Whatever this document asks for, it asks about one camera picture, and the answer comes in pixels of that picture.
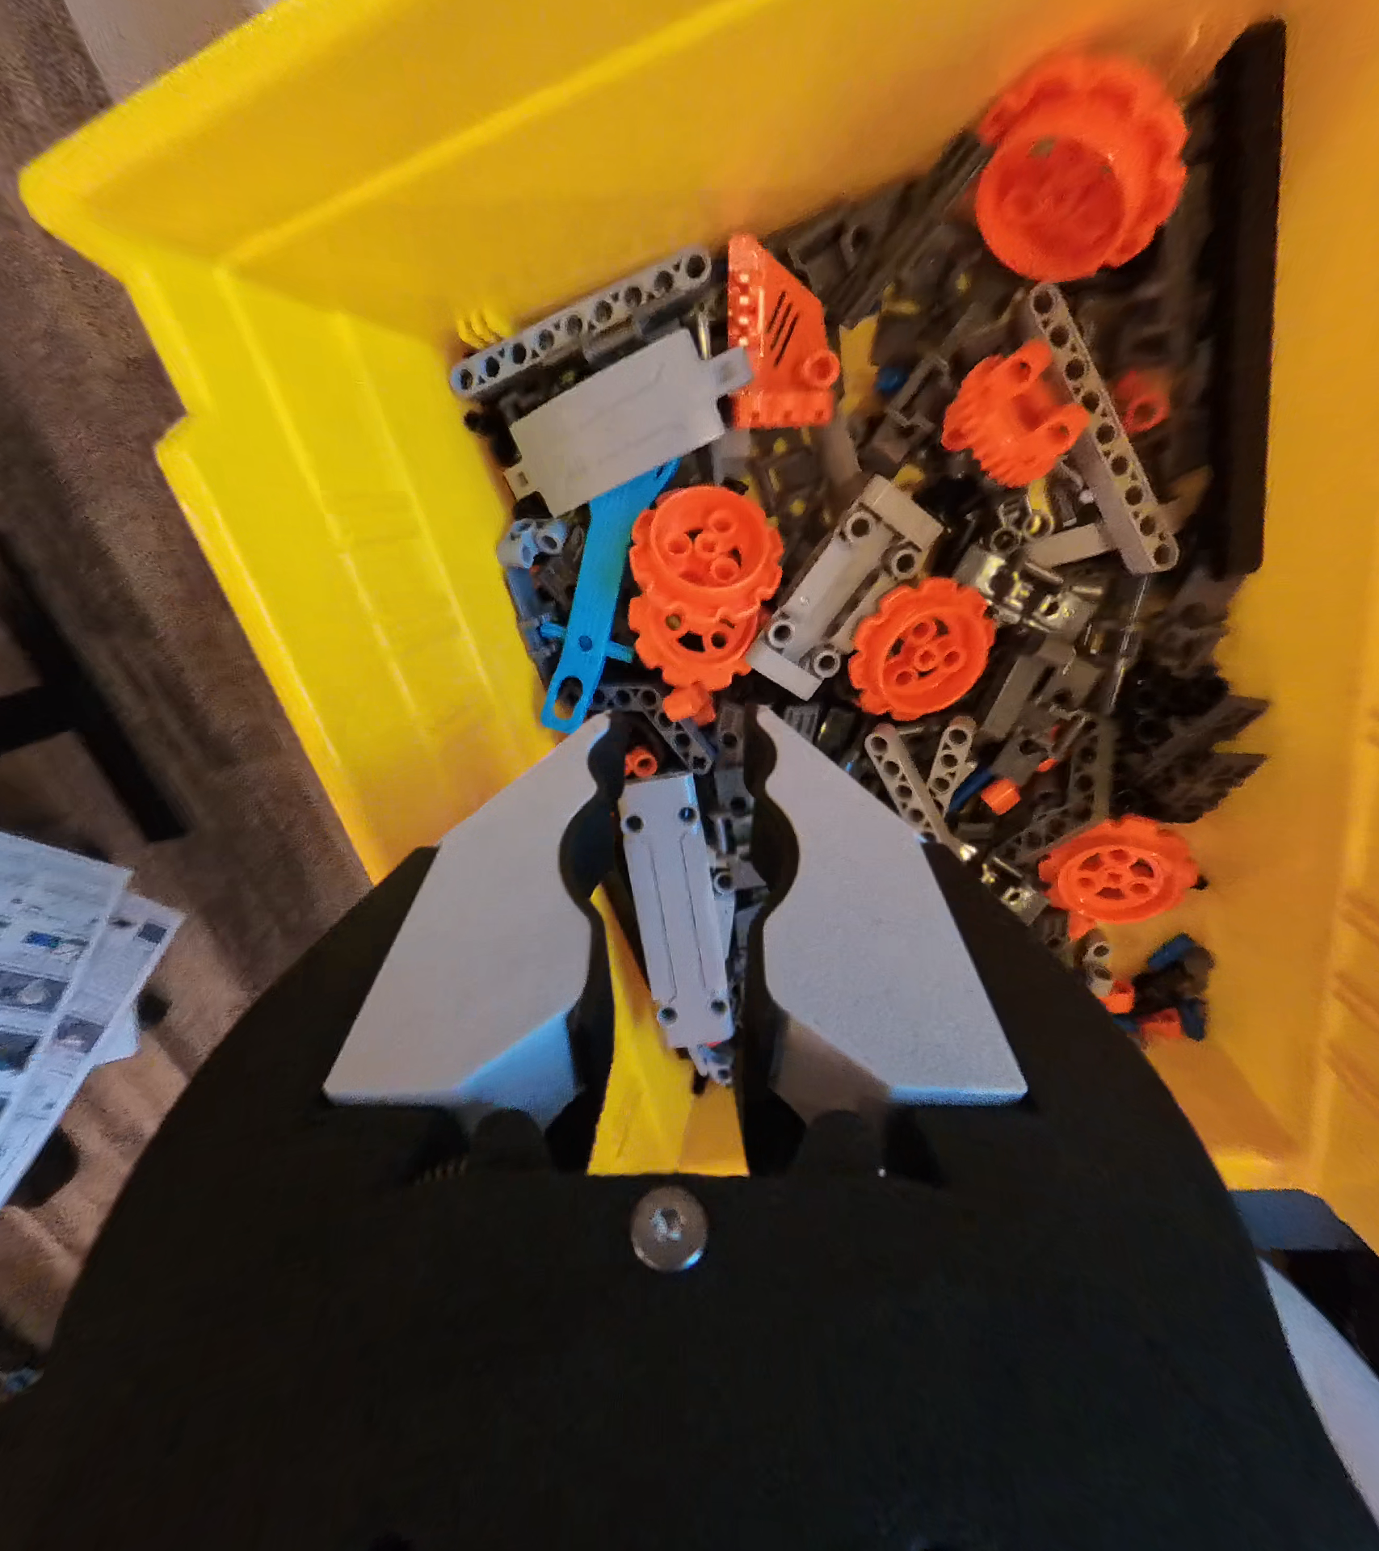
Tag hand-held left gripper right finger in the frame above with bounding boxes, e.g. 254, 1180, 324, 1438
744, 706, 1031, 1128

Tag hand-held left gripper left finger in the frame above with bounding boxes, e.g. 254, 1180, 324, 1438
324, 711, 620, 1124

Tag orange toothed wheel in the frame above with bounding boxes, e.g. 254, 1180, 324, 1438
629, 586, 765, 695
1037, 815, 1199, 923
629, 487, 786, 608
847, 579, 997, 721

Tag pile of building block pieces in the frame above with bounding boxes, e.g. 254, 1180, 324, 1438
452, 19, 1290, 1056

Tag yellow plastic bin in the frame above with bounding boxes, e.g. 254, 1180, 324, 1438
22, 0, 1379, 1321

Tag light grey holed block piece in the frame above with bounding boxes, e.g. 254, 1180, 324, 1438
750, 475, 946, 702

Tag light grey curved panel piece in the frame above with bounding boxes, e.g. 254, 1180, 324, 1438
509, 328, 753, 515

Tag orange crown gear piece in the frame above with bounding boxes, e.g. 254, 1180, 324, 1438
942, 341, 1093, 487

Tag long light grey holed beam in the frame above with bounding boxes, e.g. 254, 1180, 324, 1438
1028, 281, 1180, 573

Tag orange panel piece black stripes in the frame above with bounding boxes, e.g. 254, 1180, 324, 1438
726, 234, 843, 431

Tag short grey holed beam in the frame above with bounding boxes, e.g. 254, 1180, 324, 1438
452, 245, 719, 401

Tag large orange wheel hub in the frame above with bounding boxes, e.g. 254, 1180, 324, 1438
975, 54, 1190, 281

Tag black metal frame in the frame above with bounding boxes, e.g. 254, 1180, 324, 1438
0, 527, 190, 845

